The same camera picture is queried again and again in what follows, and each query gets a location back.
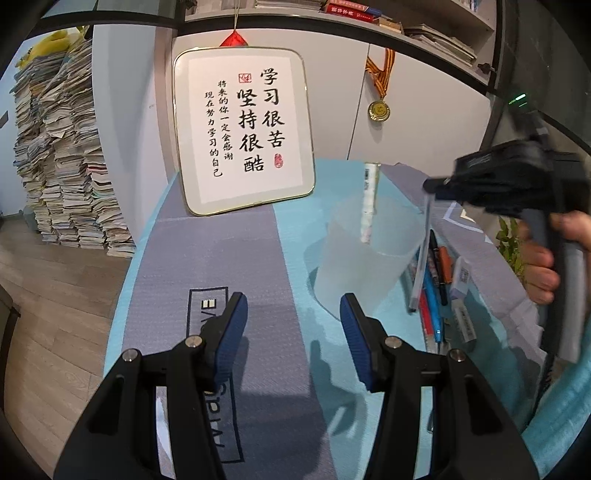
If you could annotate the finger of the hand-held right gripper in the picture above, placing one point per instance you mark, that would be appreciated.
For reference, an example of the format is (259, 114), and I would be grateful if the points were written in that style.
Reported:
(441, 188)

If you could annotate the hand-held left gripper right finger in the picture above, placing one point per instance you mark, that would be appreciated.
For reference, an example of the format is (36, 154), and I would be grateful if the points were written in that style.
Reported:
(356, 332)

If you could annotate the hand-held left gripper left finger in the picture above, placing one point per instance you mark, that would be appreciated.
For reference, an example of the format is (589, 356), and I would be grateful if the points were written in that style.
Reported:
(231, 323)

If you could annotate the frosted plastic cup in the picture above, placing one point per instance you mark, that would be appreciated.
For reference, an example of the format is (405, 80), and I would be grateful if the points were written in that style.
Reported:
(351, 272)

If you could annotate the red pen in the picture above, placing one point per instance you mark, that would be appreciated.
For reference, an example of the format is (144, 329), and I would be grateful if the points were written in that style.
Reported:
(427, 327)

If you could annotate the black marker pen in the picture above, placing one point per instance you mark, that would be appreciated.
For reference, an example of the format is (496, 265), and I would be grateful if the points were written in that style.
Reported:
(435, 263)

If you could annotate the orange pen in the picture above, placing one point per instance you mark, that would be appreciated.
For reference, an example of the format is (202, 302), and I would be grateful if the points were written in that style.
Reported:
(445, 265)

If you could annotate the blue pen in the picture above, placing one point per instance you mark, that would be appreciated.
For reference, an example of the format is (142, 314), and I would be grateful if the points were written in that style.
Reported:
(433, 309)

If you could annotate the clear pen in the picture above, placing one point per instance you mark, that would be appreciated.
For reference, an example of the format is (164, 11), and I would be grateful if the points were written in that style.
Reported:
(418, 277)

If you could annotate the person's right forearm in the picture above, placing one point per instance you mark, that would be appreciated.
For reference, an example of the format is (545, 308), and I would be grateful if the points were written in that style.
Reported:
(565, 406)

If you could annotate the person's right hand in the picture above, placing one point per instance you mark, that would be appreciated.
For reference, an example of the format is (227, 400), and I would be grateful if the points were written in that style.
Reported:
(540, 277)

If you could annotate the blue and grey table mat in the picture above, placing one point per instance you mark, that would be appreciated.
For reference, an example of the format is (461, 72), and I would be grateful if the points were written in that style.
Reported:
(277, 286)

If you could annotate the green plant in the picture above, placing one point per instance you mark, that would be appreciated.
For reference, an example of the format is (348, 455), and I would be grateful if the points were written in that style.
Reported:
(510, 244)

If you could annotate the white eraser with purple end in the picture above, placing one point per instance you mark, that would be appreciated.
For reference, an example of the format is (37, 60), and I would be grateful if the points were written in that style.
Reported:
(461, 277)

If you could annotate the gold medal with striped ribbon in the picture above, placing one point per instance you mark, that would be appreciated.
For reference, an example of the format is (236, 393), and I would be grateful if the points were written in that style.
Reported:
(378, 110)

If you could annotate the white eraser with grey sleeve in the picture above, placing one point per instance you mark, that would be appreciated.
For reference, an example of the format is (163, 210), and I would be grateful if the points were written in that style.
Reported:
(464, 323)

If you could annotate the slanted pile of booklets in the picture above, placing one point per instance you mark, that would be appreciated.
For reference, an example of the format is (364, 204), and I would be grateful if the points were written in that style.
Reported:
(443, 44)

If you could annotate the framed calligraphy board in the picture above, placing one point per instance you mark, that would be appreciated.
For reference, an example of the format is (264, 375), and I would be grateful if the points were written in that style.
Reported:
(244, 134)

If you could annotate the red books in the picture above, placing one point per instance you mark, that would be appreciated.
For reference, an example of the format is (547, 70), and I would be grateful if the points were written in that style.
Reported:
(351, 9)

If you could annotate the dark furniture edge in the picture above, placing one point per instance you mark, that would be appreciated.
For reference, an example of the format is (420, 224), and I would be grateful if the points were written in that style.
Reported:
(8, 323)

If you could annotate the tall stack of papers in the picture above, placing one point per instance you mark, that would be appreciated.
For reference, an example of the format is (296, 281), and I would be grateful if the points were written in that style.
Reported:
(69, 161)

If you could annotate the flat pile of books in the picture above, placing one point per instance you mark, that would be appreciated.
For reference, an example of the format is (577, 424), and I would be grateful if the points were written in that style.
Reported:
(286, 4)

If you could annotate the red hanging ornament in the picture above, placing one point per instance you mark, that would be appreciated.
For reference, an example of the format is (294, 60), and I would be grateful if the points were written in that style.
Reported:
(234, 39)

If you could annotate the yellow plush toy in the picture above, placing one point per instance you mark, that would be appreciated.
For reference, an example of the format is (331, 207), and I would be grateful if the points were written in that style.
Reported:
(51, 44)

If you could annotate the grey wall shelf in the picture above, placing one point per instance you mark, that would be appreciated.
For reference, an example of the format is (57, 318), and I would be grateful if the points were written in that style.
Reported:
(323, 23)

